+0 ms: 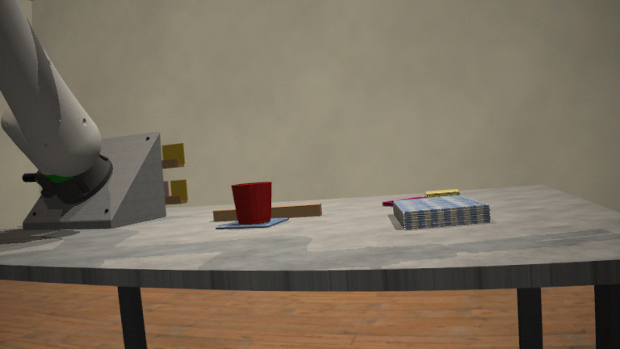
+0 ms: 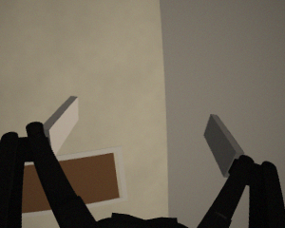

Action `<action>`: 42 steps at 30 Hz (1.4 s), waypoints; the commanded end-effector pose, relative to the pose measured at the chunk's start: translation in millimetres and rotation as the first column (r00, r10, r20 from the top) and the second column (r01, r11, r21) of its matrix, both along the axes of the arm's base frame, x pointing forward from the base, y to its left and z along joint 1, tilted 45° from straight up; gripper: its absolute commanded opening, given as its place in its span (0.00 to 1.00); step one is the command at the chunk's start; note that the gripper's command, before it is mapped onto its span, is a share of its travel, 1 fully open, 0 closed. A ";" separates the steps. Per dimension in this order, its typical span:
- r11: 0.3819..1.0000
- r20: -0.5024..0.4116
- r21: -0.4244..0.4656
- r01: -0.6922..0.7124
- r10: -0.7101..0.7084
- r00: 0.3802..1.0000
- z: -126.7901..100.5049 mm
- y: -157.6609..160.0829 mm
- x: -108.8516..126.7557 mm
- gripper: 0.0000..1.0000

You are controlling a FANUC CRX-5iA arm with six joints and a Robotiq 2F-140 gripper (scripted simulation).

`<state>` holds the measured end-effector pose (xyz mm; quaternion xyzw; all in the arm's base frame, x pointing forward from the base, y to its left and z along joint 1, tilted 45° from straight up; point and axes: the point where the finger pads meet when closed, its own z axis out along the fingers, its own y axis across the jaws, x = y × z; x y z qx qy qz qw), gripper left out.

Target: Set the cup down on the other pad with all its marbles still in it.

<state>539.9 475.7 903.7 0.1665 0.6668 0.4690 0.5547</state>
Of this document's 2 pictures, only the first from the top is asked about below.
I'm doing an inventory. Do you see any dark red cup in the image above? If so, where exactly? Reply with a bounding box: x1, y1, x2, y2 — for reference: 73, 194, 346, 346
232, 182, 271, 225

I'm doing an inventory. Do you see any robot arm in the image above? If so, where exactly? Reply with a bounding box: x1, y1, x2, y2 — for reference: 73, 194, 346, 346
0, 0, 113, 204

